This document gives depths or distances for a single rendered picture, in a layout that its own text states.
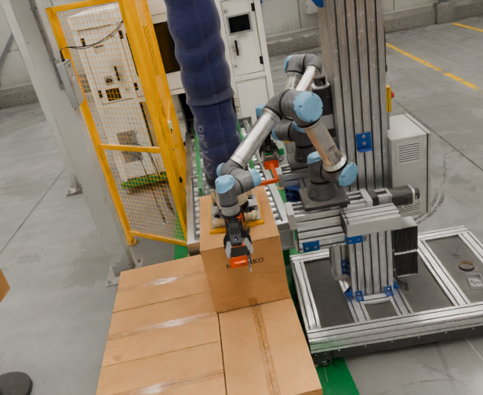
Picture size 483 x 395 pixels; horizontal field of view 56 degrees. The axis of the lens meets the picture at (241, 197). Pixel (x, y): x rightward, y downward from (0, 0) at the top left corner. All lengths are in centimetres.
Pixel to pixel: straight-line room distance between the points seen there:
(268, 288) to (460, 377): 114
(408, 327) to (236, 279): 101
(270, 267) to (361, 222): 51
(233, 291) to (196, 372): 45
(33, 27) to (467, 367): 329
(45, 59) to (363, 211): 228
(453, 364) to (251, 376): 124
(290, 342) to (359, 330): 60
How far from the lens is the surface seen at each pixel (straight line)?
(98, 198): 368
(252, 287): 242
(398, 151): 247
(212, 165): 230
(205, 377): 222
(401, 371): 286
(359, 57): 231
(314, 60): 283
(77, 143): 354
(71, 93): 338
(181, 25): 211
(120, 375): 239
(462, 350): 300
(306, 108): 188
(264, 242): 227
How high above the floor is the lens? 216
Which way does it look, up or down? 27 degrees down
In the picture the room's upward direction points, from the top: 12 degrees counter-clockwise
